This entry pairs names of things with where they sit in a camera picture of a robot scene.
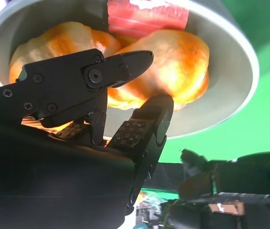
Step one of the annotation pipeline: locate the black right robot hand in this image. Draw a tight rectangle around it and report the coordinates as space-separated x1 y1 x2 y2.
0 49 175 229

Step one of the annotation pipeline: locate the grey-green round bowl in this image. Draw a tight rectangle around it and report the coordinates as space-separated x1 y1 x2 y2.
0 0 261 139

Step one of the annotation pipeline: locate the pink layered cake slice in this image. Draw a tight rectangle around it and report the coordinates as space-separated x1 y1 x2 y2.
107 0 189 40

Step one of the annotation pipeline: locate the black backdrop cloth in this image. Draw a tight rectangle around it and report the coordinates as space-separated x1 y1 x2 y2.
134 147 270 229

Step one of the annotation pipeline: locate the green tablecloth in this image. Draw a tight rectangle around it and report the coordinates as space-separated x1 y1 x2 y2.
0 0 270 198

